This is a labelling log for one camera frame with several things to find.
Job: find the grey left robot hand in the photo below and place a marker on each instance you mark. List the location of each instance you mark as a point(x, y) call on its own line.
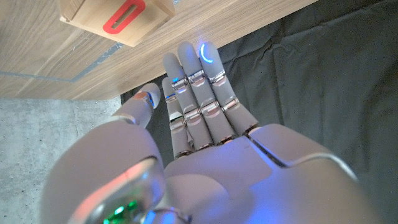
point(217, 174)

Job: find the wooden box with red slot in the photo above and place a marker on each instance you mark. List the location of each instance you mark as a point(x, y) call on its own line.
point(93, 18)

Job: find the black curtain backdrop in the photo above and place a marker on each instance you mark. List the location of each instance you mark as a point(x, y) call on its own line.
point(311, 77)

